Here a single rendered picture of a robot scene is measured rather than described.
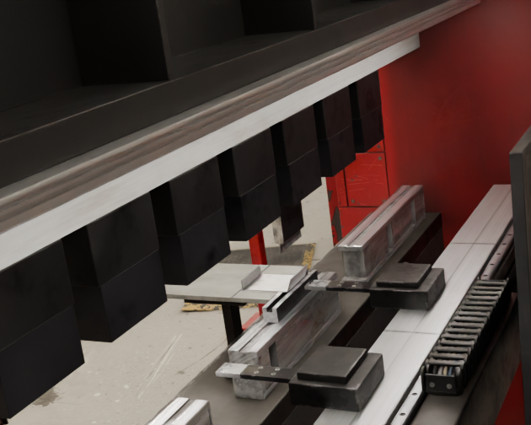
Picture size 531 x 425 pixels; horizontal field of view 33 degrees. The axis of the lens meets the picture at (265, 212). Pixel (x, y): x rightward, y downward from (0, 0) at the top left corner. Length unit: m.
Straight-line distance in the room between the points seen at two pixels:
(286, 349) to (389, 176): 0.99
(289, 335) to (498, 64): 1.05
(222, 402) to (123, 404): 2.06
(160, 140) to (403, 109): 1.66
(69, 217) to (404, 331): 0.68
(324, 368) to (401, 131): 1.28
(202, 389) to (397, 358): 0.41
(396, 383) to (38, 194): 0.78
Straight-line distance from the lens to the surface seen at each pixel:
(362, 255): 2.09
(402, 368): 1.45
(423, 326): 1.59
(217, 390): 1.70
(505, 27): 2.43
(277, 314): 1.70
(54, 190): 0.79
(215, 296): 1.80
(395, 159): 2.57
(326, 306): 1.88
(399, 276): 1.68
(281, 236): 1.72
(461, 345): 1.40
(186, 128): 0.97
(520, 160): 1.25
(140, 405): 3.66
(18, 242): 1.06
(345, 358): 1.39
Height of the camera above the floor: 1.64
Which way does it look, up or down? 16 degrees down
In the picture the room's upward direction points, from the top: 8 degrees counter-clockwise
